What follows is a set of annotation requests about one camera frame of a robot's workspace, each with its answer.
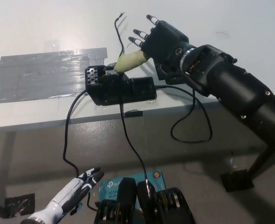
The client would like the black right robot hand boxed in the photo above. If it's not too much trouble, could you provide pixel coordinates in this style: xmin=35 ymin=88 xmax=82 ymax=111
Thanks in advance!
xmin=128 ymin=14 xmax=196 ymax=71

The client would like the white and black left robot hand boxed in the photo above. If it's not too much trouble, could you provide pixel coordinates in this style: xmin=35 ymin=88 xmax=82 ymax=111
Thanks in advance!
xmin=41 ymin=167 xmax=105 ymax=220

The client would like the soldering iron with green taped handle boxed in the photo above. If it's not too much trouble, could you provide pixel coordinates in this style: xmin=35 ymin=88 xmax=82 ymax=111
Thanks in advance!
xmin=114 ymin=50 xmax=150 ymax=74

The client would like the black soldering station base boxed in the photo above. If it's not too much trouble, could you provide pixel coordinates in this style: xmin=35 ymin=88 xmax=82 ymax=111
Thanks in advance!
xmin=85 ymin=62 xmax=157 ymax=106

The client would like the teal tp-link box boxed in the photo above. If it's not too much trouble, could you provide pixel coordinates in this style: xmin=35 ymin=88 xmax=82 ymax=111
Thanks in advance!
xmin=97 ymin=169 xmax=167 ymax=206

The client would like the small black tape strip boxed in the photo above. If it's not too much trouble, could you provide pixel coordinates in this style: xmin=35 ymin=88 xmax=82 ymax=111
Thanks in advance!
xmin=124 ymin=111 xmax=143 ymax=118

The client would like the black soldering iron cable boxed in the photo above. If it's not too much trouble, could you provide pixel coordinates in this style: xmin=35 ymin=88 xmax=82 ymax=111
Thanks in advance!
xmin=155 ymin=85 xmax=213 ymax=143

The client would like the thin black wire with frayed end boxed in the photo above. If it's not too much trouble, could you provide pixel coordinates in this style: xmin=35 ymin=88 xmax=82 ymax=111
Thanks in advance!
xmin=114 ymin=12 xmax=127 ymax=58

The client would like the long wavy black power cable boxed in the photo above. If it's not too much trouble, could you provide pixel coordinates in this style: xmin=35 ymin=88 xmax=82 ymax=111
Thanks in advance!
xmin=62 ymin=90 xmax=100 ymax=210

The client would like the black cable with silver plug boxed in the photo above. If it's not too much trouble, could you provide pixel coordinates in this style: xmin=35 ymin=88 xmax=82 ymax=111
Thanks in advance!
xmin=119 ymin=102 xmax=151 ymax=199

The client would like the grey duct tape patch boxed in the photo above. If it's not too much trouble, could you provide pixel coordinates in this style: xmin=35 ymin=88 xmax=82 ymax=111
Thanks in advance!
xmin=0 ymin=48 xmax=109 ymax=105

